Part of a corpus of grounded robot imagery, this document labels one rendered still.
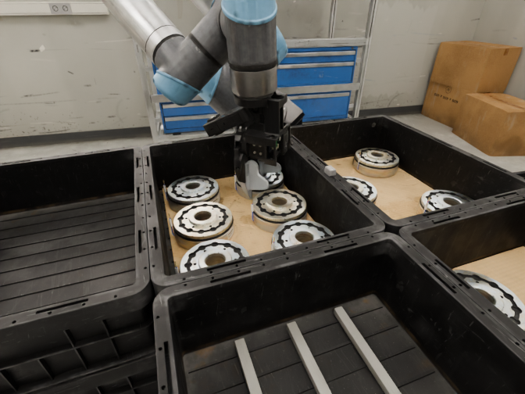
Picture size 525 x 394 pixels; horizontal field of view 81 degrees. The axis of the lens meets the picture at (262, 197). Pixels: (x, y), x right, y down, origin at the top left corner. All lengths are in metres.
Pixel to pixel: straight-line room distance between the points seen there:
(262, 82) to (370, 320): 0.37
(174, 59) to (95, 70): 2.76
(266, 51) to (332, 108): 2.26
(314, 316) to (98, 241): 0.38
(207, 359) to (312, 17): 3.26
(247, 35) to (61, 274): 0.45
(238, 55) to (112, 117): 2.98
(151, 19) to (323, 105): 2.16
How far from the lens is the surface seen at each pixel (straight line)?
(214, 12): 0.59
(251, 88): 0.50
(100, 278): 0.54
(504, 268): 0.62
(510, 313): 0.50
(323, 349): 0.42
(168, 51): 0.60
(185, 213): 0.57
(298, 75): 2.55
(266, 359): 0.41
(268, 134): 0.54
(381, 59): 3.87
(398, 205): 0.68
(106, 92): 3.36
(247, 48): 0.48
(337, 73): 2.68
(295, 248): 0.38
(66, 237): 0.65
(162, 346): 0.31
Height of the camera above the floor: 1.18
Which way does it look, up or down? 33 degrees down
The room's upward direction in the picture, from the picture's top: straight up
